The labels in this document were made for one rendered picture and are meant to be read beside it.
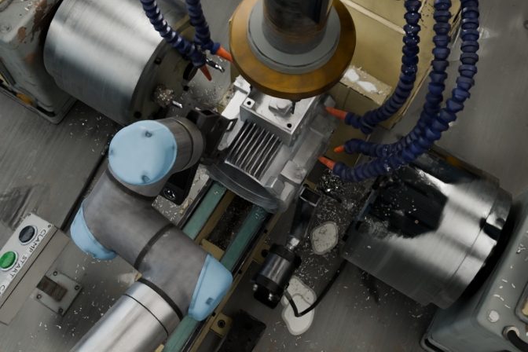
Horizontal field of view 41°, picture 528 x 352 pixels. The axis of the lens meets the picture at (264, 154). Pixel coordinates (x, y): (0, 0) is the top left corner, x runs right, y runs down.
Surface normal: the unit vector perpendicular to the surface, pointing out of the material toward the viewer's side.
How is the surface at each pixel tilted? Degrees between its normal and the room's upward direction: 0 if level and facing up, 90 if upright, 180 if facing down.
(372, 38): 90
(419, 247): 36
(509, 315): 0
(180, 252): 17
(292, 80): 0
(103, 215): 28
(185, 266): 11
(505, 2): 0
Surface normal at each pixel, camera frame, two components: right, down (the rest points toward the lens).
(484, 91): 0.03, -0.33
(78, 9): -0.09, -0.15
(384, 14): -0.52, 0.80
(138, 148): -0.24, 0.11
